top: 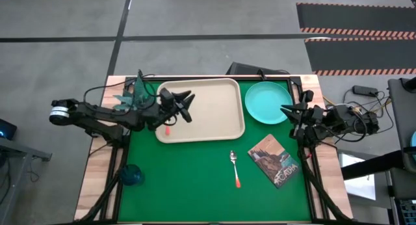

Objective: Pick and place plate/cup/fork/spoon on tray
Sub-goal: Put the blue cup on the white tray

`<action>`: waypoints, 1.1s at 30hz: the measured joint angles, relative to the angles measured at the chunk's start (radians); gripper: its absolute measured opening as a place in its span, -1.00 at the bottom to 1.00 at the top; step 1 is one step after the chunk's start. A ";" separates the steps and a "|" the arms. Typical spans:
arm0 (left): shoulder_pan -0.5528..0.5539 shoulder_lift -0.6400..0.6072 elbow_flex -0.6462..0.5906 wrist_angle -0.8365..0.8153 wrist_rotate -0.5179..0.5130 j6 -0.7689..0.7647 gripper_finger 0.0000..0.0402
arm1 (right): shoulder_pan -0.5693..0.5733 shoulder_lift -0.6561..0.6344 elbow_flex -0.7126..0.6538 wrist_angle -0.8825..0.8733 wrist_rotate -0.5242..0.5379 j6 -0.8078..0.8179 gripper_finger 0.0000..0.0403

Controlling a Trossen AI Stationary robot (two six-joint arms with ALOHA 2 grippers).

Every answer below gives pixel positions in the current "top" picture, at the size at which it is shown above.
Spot Acadia picture book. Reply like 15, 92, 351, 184
246, 133, 302, 189

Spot black beam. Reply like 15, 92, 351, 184
340, 149, 407, 181

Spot black aluminium table frame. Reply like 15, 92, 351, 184
99, 73, 329, 225

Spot black floor cable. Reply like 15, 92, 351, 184
343, 88, 396, 143

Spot grey desk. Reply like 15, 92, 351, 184
0, 136, 53, 225

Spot black cable sleeve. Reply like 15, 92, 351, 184
76, 145, 129, 224
298, 145, 354, 224

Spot metal spoon orange handle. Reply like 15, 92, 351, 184
229, 150, 242, 189

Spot black perforated crate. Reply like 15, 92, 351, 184
393, 198, 416, 225

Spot blue faceted cup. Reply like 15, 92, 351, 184
119, 163, 146, 187

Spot teal plastic plate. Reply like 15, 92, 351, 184
244, 81, 294, 125

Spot black device blue light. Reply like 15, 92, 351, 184
0, 118, 18, 141

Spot beige plastic tray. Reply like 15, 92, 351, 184
154, 77, 246, 144

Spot snake plant in white pot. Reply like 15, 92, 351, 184
112, 70, 153, 112

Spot black flat box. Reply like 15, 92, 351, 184
226, 61, 291, 77

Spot white paper sheet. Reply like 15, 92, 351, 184
337, 152, 378, 202

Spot black power adapter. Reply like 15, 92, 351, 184
352, 85, 380, 98

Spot black hazard-striped floor mat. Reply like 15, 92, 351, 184
304, 37, 416, 77
296, 2, 416, 40

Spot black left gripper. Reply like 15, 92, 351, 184
155, 87, 196, 124

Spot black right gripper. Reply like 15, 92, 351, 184
280, 90, 324, 140

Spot green table mat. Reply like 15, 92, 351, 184
117, 77, 313, 223

